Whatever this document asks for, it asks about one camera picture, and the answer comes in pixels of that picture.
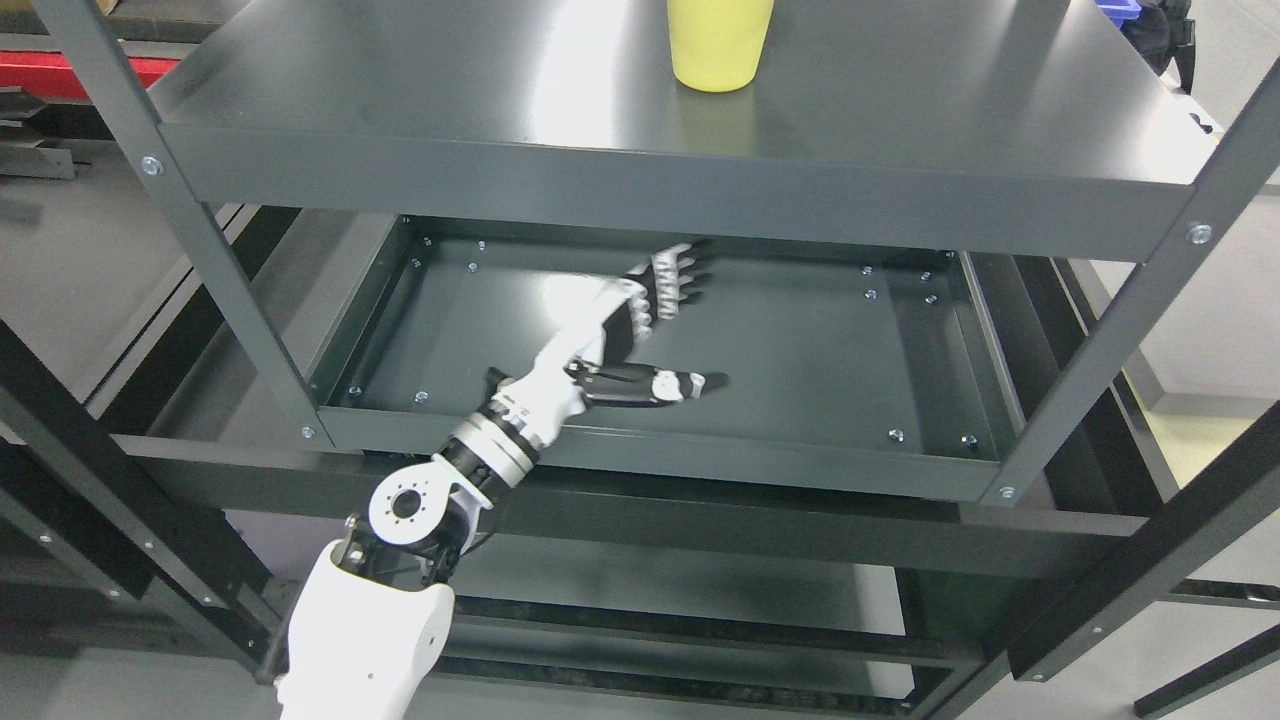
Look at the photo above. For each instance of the yellow plastic cup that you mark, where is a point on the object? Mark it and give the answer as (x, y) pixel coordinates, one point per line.
(716, 46)

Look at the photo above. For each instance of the grey metal shelf unit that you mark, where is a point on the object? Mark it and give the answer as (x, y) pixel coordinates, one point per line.
(700, 300)

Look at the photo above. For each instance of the blue plastic crate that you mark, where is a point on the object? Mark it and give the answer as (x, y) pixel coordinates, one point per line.
(1120, 12)

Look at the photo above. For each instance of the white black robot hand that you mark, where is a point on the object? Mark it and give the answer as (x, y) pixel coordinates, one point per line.
(588, 361)

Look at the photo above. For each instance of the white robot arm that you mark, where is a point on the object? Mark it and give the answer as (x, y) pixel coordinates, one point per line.
(376, 609)

